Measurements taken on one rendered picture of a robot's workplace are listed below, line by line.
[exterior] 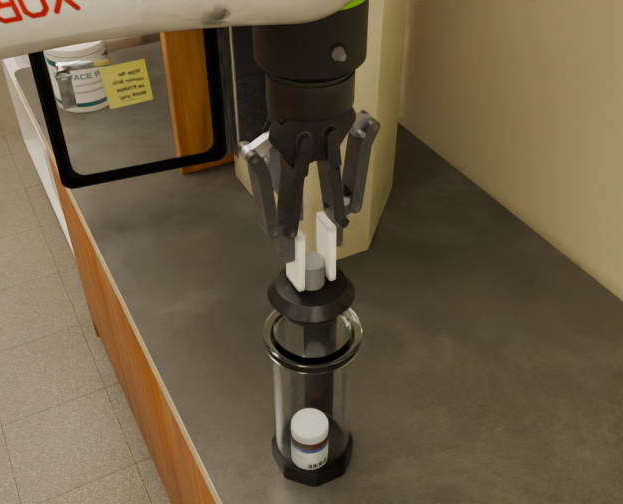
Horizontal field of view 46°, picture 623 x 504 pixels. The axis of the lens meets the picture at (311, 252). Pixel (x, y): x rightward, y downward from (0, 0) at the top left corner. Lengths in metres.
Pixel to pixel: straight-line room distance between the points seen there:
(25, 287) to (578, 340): 2.05
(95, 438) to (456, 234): 1.31
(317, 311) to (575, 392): 0.48
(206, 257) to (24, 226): 1.87
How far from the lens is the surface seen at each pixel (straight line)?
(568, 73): 1.26
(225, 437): 0.99
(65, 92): 1.27
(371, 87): 1.09
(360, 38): 0.59
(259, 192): 0.65
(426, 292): 1.19
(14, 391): 2.43
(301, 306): 0.73
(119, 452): 2.19
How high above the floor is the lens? 1.73
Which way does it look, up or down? 39 degrees down
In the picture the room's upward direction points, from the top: straight up
